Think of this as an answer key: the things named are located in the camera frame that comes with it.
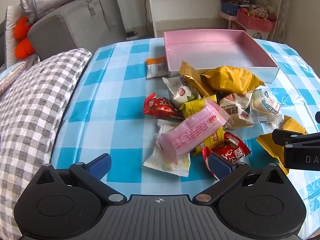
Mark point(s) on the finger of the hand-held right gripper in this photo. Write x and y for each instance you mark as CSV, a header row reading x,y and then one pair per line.
x,y
295,138
318,117

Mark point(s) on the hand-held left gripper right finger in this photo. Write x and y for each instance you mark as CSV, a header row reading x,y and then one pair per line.
x,y
220,166

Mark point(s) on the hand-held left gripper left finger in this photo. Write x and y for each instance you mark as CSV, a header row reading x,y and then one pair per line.
x,y
100,166

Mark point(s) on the white snack packet red logo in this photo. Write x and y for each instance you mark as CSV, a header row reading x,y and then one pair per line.
x,y
236,112
181,91

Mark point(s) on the large yellow snack bag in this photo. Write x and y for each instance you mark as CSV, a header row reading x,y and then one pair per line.
x,y
232,80

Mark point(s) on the pink cardboard box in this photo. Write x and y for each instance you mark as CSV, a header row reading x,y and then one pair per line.
x,y
212,52

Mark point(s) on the pink snack packet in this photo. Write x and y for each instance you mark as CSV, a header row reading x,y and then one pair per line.
x,y
192,132

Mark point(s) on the white and blue snack packet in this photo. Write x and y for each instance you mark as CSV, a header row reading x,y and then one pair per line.
x,y
265,105

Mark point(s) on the white pale yellow snack packet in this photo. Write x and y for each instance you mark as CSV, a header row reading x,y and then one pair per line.
x,y
156,160

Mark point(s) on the blue checked tablecloth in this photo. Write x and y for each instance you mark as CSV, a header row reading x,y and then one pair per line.
x,y
112,92

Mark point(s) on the grey checked pillow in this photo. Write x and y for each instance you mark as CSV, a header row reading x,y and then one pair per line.
x,y
32,117

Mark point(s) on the long gold snack packet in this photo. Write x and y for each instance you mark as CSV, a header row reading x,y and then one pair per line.
x,y
193,77

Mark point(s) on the white printed storage box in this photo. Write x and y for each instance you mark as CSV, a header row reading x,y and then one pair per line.
x,y
260,33

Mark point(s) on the orange and white snack packet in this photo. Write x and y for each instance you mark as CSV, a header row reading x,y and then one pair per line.
x,y
156,67

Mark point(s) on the large pink plastic basket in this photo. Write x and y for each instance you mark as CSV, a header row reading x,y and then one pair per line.
x,y
255,22

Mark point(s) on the clear plastic striped package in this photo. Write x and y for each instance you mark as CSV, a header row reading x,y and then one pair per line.
x,y
13,76

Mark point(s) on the white power strip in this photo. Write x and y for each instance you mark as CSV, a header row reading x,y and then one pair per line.
x,y
131,35

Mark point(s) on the blue storage box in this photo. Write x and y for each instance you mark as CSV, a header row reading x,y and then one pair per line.
x,y
230,7

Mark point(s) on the grey sofa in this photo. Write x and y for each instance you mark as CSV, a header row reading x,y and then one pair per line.
x,y
75,25

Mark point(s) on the orange plush toy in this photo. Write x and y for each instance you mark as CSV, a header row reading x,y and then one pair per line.
x,y
23,37

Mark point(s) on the white cushion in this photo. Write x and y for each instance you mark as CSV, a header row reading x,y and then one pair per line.
x,y
11,35

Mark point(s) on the white shelf unit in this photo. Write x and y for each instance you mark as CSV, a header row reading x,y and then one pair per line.
x,y
180,10

